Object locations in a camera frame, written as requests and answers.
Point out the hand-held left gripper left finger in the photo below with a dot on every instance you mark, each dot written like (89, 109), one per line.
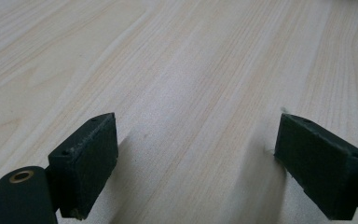
(84, 168)

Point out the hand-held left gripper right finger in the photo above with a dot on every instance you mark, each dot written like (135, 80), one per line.
(320, 165)

